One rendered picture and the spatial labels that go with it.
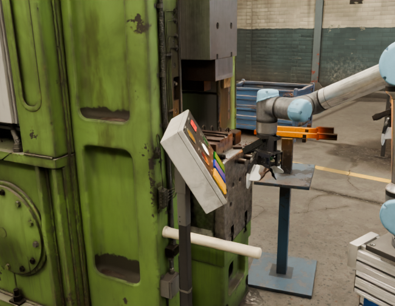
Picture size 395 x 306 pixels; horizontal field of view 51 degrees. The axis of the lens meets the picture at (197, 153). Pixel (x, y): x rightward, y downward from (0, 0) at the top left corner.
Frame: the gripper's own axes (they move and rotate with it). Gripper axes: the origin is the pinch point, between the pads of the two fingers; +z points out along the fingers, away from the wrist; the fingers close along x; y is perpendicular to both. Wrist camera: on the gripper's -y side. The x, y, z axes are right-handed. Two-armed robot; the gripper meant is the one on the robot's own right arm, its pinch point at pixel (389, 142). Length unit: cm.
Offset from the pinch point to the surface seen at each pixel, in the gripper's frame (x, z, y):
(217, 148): -76, -2, -42
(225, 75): -68, -35, -45
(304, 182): -21.3, 25.5, -33.2
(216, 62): -77, -42, -41
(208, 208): -119, -1, 6
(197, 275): -84, 66, -48
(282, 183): -31, 25, -40
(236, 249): -92, 31, -10
